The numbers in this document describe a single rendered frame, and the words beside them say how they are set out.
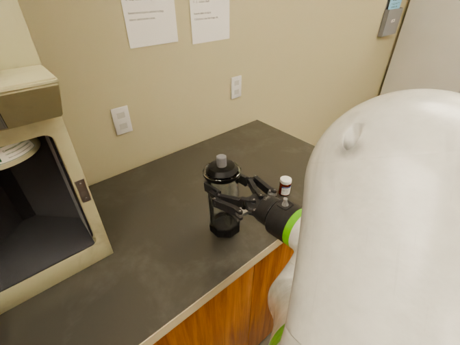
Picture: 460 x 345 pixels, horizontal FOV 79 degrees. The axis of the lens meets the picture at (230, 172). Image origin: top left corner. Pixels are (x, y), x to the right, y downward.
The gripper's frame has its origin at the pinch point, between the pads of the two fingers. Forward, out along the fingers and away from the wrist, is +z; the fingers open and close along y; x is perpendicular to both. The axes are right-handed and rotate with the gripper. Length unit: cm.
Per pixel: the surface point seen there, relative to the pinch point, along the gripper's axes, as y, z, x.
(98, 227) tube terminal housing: 32.9, 17.0, 7.6
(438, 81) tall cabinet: -247, 17, 23
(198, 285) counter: 18.0, -8.0, 22.5
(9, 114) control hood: 40, 6, -30
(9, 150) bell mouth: 43, 17, -21
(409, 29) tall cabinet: -247, 50, -15
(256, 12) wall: -70, 56, -40
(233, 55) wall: -55, 58, -22
